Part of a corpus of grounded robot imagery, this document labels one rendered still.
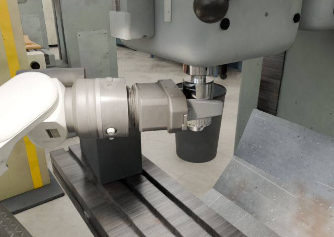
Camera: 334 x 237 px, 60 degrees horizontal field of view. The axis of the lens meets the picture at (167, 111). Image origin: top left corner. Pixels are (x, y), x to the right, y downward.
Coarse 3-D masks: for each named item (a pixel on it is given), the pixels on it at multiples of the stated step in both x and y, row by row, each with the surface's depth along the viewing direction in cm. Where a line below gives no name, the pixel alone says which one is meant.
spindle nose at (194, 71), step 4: (184, 64) 42; (184, 68) 42; (188, 68) 41; (192, 68) 41; (196, 68) 41; (200, 68) 41; (204, 68) 41; (208, 68) 41; (212, 68) 41; (184, 72) 42; (188, 72) 41; (192, 72) 41; (196, 72) 41; (200, 72) 41; (204, 72) 41; (208, 72) 41; (212, 72) 42
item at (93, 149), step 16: (80, 144) 92; (96, 144) 71; (112, 144) 73; (128, 144) 75; (96, 160) 74; (112, 160) 74; (128, 160) 77; (96, 176) 78; (112, 176) 76; (128, 176) 79
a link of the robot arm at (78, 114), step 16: (64, 80) 42; (80, 80) 40; (64, 96) 39; (80, 96) 38; (64, 112) 39; (80, 112) 38; (48, 128) 38; (64, 128) 39; (80, 128) 38; (96, 128) 39; (48, 144) 43
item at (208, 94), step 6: (186, 90) 43; (192, 90) 42; (198, 90) 42; (204, 90) 42; (210, 90) 43; (186, 96) 43; (192, 96) 42; (198, 96) 42; (204, 96) 42; (210, 96) 43; (192, 120) 44; (198, 120) 44; (204, 120) 44; (210, 120) 45; (192, 126) 44; (198, 126) 44; (204, 126) 44
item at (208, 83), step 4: (184, 80) 43; (188, 80) 43; (192, 80) 43; (204, 80) 43; (208, 80) 43; (212, 80) 43; (184, 84) 43; (188, 84) 42; (192, 84) 42; (196, 84) 42; (200, 84) 42; (204, 84) 42; (208, 84) 42; (212, 84) 43; (188, 88) 42; (192, 88) 42; (196, 88) 42; (200, 88) 42; (204, 88) 42; (208, 88) 42
